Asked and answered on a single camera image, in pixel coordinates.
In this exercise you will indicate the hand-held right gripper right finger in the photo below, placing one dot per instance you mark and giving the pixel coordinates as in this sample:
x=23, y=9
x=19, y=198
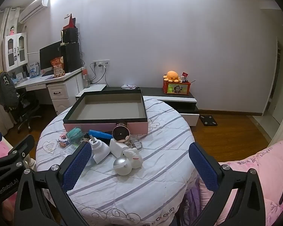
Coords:
x=204, y=167

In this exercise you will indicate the white square box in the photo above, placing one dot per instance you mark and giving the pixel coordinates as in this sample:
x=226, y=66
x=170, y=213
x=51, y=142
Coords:
x=116, y=147

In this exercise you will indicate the orange snack bag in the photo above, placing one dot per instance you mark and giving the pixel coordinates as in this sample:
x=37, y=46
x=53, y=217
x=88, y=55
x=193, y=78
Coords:
x=56, y=61

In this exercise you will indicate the clear bottle with brown wick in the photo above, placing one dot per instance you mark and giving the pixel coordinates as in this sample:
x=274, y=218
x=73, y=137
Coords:
x=134, y=144

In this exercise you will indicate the black white TV stand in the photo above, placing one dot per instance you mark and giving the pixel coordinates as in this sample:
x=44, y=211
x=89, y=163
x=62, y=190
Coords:
x=174, y=98

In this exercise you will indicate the black speaker box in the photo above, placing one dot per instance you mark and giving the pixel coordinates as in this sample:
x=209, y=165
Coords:
x=70, y=35

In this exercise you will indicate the white wall socket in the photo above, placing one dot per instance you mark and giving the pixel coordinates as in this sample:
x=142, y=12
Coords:
x=101, y=64

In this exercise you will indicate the black monitor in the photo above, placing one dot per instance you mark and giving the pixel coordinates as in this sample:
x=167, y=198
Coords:
x=48, y=56

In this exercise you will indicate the orange octopus plush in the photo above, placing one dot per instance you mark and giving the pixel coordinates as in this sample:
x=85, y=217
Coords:
x=171, y=76

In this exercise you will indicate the black computer tower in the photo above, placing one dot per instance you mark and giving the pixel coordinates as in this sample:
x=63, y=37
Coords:
x=70, y=57

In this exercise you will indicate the white plug-in heater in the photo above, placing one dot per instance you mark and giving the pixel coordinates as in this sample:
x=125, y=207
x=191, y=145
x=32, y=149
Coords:
x=99, y=149

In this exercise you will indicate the white air conditioner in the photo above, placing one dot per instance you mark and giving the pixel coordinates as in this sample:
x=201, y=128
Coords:
x=33, y=9

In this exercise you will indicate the rose gold round container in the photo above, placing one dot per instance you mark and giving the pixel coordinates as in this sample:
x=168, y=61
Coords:
x=120, y=133

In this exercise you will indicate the red paper bag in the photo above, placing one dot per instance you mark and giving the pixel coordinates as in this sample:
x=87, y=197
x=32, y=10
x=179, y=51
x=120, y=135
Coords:
x=70, y=22

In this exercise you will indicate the small pink doll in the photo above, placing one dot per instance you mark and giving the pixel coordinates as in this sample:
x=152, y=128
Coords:
x=12, y=31

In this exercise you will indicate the white glass-door cabinet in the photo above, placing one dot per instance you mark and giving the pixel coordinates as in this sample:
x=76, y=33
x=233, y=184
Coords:
x=14, y=51

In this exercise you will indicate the silver ball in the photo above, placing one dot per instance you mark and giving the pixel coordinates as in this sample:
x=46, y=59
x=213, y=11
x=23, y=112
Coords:
x=122, y=166

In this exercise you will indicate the pixel block figure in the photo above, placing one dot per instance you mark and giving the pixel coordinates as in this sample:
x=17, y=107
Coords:
x=63, y=140

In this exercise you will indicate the green printed card packet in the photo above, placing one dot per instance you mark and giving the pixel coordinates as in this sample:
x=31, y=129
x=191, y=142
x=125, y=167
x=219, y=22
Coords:
x=72, y=149

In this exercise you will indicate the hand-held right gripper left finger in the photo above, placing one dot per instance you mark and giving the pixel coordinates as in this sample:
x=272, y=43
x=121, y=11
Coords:
x=76, y=164

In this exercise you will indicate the teal round case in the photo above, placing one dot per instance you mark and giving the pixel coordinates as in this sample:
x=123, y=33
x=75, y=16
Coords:
x=74, y=134

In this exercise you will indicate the pink quilt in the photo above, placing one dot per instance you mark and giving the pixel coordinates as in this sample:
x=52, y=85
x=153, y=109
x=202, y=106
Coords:
x=268, y=164

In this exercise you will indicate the blue white box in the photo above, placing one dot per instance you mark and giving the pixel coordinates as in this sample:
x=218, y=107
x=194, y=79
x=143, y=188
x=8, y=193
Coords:
x=34, y=70

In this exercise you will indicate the white crumpled cloth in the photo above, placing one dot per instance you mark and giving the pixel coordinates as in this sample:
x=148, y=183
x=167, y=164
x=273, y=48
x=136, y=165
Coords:
x=129, y=87

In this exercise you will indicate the pink box with black rim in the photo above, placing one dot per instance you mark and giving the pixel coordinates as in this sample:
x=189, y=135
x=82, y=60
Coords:
x=85, y=127

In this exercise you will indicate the white desk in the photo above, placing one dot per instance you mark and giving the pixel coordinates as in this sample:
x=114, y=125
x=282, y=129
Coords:
x=61, y=94

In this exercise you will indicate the red capped bottle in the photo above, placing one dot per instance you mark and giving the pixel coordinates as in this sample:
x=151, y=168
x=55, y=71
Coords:
x=85, y=78

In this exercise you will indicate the red printed tin box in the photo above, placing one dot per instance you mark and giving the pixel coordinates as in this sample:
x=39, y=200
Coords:
x=176, y=89

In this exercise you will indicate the black bathroom scale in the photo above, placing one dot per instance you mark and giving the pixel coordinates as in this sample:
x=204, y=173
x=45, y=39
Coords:
x=208, y=120

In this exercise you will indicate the blue plastic tool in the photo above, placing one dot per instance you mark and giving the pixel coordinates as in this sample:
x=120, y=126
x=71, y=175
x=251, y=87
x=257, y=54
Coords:
x=100, y=134

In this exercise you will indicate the black office chair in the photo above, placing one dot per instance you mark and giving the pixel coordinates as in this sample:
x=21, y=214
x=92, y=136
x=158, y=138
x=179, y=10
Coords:
x=28, y=108

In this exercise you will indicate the white bed frame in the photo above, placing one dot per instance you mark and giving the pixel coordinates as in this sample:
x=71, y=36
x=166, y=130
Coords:
x=30, y=163

